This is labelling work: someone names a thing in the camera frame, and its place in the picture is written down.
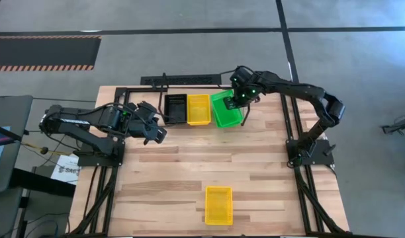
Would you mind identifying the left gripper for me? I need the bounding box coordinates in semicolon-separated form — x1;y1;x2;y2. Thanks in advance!
122;112;168;145

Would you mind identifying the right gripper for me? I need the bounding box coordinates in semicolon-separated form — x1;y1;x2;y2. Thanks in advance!
223;65;266;110

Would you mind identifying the yellow plastic basket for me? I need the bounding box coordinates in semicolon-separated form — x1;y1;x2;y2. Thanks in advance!
187;94;212;127
204;186;234;226

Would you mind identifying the black plastic basket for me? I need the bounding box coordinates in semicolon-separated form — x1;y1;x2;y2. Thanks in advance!
163;93;189;126

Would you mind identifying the black perforated floor panel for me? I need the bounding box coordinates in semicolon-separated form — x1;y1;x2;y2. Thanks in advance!
140;73;222;86

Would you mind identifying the white printed paper sheet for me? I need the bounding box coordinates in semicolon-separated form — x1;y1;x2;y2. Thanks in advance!
50;153;81;186

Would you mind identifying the black desk support beam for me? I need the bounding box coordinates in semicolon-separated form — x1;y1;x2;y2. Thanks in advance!
9;167;77;199

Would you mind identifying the black orange-striped floor mat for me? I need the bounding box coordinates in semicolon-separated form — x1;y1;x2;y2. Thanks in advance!
0;35;102;72

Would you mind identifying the grey side desk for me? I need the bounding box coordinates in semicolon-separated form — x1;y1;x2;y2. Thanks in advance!
0;95;34;194

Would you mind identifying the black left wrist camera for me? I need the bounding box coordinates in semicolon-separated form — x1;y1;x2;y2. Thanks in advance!
135;100;158;116

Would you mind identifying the black aluminium table frame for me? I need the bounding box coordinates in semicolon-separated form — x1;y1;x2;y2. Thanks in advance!
68;85;351;237

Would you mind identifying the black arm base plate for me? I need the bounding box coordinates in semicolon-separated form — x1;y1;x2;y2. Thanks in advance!
286;138;336;166
77;140;126;167

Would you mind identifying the yellow floor cable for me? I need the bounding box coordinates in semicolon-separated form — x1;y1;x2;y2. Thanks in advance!
22;141;74;157

